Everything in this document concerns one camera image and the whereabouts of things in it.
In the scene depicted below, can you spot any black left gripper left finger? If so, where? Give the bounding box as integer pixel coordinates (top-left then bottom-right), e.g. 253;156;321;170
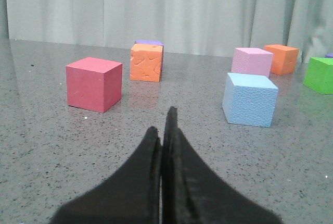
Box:
51;127;162;223

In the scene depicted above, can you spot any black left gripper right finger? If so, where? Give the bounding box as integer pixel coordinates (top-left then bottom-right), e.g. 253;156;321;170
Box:
162;107;282;223

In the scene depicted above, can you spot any light blue foam cube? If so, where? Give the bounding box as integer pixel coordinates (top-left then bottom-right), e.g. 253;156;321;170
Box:
222;72;278;127

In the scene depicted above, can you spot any red foam cube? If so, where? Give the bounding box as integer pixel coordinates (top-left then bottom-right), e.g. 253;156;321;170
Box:
66;57;123;113

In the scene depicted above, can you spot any orange dented foam cube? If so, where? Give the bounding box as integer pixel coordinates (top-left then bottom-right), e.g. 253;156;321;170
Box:
130;43;163;82

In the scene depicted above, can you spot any pink foam cube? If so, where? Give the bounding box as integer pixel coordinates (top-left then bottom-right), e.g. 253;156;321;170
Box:
231;47;274;78

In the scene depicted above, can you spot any purple cube behind orange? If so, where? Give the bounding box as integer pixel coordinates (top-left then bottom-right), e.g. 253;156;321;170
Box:
134;40;165;70

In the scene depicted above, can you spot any smooth orange foam cube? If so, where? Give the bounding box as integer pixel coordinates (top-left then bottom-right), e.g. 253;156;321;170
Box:
264;44;299;75

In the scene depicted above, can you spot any green foam cube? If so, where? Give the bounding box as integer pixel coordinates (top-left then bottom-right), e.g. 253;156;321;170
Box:
303;57;333;94

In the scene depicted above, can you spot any grey curtain backdrop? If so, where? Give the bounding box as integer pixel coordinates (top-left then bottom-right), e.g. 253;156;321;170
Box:
1;0;332;62

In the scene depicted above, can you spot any purple foam cube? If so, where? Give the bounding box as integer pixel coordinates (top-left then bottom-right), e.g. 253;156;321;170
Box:
325;53;333;58

